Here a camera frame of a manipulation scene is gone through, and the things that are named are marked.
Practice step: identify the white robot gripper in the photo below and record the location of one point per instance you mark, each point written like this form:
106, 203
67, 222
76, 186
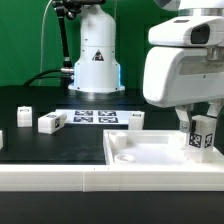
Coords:
178, 76

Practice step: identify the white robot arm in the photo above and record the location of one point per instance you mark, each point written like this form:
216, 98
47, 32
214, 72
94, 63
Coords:
97, 72

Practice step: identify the white marker sheet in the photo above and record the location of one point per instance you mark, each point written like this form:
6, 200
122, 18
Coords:
115, 117

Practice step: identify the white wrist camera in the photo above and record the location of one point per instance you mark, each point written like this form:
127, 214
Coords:
188, 31

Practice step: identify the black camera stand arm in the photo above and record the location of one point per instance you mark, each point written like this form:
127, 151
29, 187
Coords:
69, 9

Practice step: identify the white front fence wall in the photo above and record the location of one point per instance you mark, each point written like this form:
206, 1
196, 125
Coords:
110, 178

